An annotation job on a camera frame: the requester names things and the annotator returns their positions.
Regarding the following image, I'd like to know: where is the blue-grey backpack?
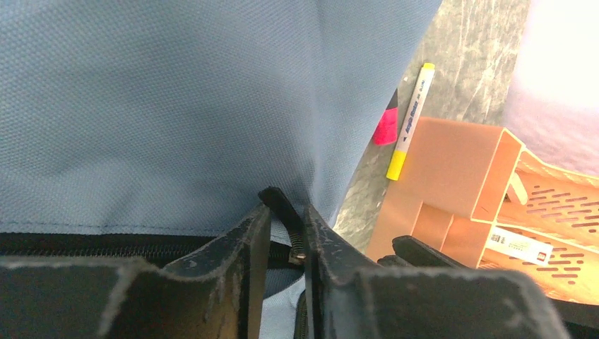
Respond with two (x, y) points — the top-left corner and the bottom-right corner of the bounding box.
(0, 0), (443, 339)

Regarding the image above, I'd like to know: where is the orange plastic desk organizer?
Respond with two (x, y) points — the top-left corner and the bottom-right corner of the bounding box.
(366, 117), (598, 305)

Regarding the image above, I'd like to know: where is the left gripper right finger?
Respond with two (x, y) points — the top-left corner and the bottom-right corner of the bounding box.
(304, 206), (569, 338)

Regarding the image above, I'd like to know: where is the pink highlighter marker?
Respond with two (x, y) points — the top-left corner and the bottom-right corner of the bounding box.
(372, 90), (398, 145)

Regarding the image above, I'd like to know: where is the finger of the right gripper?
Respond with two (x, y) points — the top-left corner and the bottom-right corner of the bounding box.
(377, 235), (466, 268)

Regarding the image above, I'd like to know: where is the yellow pen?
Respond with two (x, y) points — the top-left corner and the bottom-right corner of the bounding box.
(386, 62), (436, 181)

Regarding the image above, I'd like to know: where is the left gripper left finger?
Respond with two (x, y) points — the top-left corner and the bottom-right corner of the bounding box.
(1, 205), (271, 338)

